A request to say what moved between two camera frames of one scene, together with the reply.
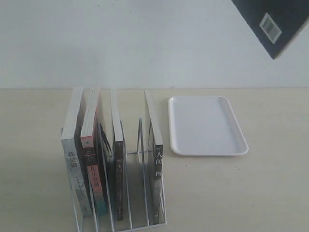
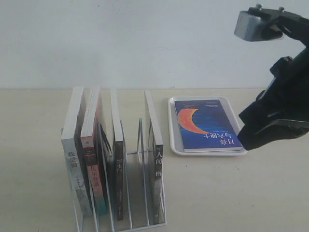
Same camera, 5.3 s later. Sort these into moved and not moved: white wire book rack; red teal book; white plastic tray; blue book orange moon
Moved: blue book orange moon
Not moved: red teal book; white wire book rack; white plastic tray
